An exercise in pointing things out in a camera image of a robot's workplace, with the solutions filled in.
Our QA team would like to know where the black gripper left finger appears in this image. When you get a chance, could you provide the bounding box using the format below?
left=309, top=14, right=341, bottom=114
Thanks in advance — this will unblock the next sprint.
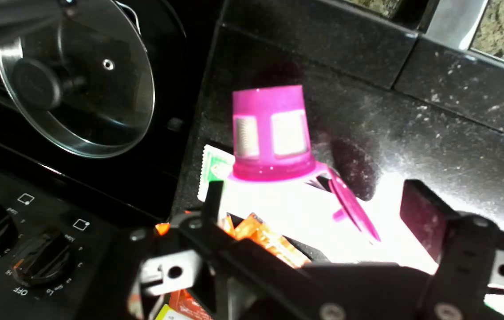
left=78, top=178, right=231, bottom=320

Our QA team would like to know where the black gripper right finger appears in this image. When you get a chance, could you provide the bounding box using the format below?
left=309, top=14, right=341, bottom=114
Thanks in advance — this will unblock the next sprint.
left=397, top=176, right=500, bottom=320

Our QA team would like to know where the pink reusable coffee pod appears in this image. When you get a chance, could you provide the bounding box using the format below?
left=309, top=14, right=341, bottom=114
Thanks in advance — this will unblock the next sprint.
left=229, top=84, right=383, bottom=244

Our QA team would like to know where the black stainless microwave oven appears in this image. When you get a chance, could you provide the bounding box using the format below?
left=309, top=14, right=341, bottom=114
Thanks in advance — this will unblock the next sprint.
left=170, top=0, right=504, bottom=320

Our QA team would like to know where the orange packet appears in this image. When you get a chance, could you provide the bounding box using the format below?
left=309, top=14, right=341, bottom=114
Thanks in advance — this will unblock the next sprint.
left=218, top=212, right=314, bottom=272

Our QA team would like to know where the white paper sheet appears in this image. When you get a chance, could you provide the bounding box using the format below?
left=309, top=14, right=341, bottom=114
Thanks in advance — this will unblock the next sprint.
left=215, top=158, right=444, bottom=277

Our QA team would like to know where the black electric stove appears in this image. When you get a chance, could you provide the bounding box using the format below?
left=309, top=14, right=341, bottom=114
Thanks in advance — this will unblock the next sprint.
left=0, top=0, right=231, bottom=320

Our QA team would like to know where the glass pot lid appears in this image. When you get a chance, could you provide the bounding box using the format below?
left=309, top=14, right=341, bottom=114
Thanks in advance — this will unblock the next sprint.
left=0, top=0, right=158, bottom=160

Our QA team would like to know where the grey metal bracket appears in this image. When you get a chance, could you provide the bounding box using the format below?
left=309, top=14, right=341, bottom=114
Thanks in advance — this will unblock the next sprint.
left=421, top=0, right=495, bottom=53

